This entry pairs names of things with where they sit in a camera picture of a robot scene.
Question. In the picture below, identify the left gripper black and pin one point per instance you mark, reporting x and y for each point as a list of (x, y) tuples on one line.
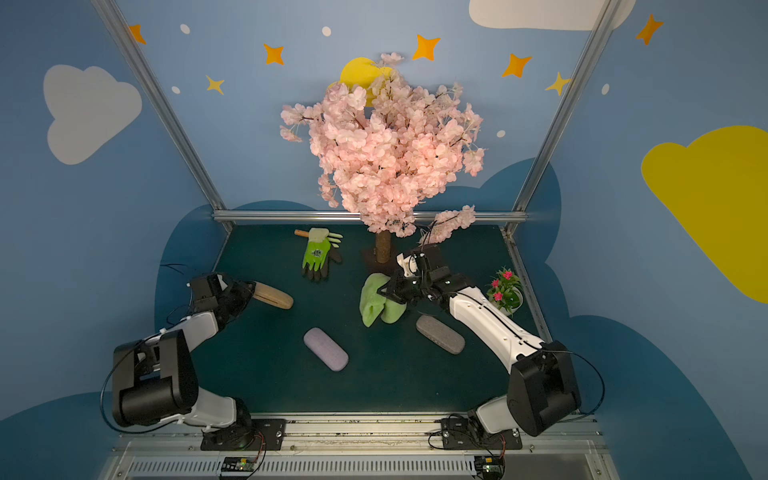
[(238, 294)]

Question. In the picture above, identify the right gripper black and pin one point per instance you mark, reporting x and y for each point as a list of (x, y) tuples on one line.
[(408, 287)]

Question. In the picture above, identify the tan eyeglass case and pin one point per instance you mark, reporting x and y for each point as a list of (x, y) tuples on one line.
[(272, 296)]

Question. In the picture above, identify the green grey microfiber cloth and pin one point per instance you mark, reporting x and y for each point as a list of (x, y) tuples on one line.
[(374, 306)]

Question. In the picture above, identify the purple eyeglass case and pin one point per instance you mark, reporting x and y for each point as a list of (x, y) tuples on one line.
[(326, 349)]

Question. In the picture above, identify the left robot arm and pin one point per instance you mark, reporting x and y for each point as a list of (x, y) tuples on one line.
[(154, 380)]

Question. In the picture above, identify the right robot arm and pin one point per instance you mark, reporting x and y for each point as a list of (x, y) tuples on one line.
[(542, 386)]

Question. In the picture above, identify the grey eyeglass case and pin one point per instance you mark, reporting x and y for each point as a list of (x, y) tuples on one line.
[(440, 334)]

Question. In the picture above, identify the small pink flower pot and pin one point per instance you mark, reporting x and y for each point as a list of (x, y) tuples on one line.
[(506, 291)]

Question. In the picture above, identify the green black work glove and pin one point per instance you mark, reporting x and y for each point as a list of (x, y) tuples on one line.
[(317, 258)]

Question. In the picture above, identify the pink cherry blossom tree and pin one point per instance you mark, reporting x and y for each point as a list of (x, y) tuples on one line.
[(385, 147)]

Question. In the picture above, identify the left controller board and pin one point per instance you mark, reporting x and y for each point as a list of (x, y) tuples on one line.
[(240, 465)]

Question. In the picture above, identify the controller board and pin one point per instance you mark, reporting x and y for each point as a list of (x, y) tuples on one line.
[(240, 465), (488, 468)]

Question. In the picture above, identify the right controller board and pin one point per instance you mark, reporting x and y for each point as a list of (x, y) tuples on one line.
[(488, 468)]

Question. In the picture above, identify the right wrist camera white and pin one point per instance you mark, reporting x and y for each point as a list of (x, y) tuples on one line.
[(408, 264)]

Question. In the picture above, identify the brown tree base plate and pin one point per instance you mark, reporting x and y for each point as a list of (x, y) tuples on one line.
[(372, 265)]

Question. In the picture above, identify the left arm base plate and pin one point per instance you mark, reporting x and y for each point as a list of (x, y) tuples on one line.
[(261, 434)]

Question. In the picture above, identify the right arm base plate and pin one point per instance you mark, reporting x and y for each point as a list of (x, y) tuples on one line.
[(464, 433)]

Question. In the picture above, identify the right aluminium frame post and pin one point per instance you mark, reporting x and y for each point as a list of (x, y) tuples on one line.
[(606, 22)]

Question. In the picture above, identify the aluminium frame post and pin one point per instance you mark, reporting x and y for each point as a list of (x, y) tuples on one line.
[(118, 28), (606, 22)]

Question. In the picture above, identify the left aluminium frame post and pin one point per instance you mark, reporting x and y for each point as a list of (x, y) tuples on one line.
[(118, 28)]

